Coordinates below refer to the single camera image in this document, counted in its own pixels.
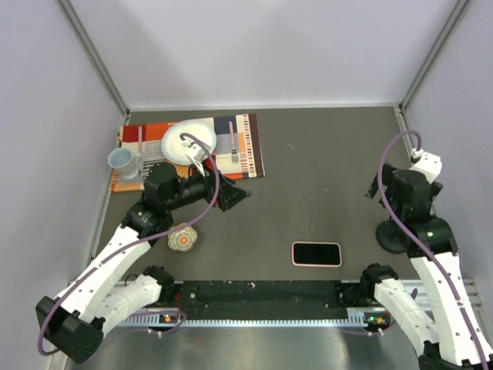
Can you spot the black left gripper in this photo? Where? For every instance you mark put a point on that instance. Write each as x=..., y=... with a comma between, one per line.
x=229, y=196

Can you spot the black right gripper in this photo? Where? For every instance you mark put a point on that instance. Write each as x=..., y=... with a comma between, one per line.
x=387, y=174

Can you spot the black phone stand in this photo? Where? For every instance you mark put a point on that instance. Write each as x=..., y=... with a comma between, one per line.
x=391, y=237

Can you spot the black phone pink case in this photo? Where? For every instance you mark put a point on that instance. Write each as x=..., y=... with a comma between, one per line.
x=316, y=254

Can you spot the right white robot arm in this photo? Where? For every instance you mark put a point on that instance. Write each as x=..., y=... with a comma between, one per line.
x=448, y=336

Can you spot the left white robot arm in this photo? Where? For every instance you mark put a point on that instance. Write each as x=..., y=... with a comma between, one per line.
x=78, y=318

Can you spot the colourful patchwork placemat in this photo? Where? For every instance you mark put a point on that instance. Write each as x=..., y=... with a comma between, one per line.
x=247, y=145

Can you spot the white round plate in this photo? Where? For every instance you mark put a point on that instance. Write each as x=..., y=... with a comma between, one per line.
x=171, y=143

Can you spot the light blue mug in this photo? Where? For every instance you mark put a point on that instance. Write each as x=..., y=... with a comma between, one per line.
x=125, y=162

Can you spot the pink handled fork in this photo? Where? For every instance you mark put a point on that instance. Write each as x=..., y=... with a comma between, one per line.
x=234, y=153

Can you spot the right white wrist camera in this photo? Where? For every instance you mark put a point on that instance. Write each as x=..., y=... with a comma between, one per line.
x=426, y=163

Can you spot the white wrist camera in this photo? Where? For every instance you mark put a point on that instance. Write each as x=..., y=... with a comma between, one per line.
x=195, y=153
x=426, y=163

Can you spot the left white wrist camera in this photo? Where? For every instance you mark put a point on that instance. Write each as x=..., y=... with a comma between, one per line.
x=195, y=153

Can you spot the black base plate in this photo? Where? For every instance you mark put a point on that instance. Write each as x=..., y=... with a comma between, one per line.
x=263, y=294

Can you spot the pink handled knife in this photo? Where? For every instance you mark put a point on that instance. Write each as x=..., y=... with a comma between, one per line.
x=140, y=143

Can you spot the grey slotted cable duct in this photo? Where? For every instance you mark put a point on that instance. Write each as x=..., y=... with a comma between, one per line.
x=284, y=316

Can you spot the right aluminium frame post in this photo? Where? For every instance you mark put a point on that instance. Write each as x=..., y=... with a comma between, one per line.
x=457, y=13

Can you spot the aluminium frame post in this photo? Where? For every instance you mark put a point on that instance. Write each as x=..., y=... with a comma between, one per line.
x=93, y=55
x=457, y=13

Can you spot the left aluminium frame post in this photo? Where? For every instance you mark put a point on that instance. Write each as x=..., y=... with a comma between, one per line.
x=93, y=55

